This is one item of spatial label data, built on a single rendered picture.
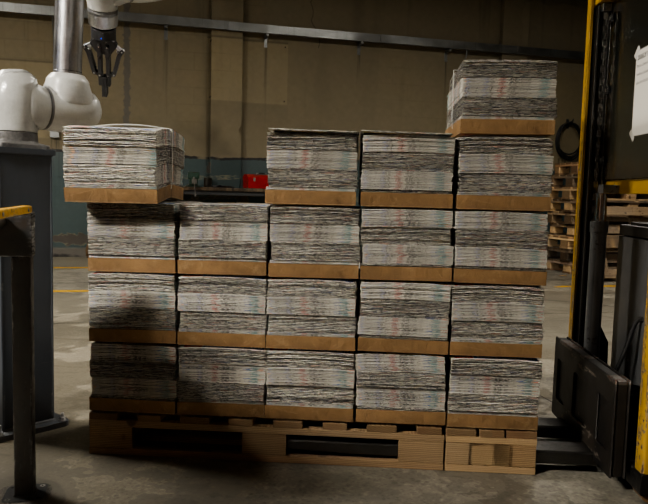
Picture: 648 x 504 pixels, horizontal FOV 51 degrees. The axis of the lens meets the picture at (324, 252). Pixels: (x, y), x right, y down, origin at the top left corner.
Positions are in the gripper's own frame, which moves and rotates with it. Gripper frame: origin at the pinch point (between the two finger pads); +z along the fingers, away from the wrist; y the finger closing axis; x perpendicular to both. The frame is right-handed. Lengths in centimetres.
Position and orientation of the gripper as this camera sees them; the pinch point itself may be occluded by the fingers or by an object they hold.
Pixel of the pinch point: (105, 85)
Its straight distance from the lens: 240.6
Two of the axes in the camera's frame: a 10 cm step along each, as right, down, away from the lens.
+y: -9.8, -1.0, -1.5
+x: 0.5, 6.4, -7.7
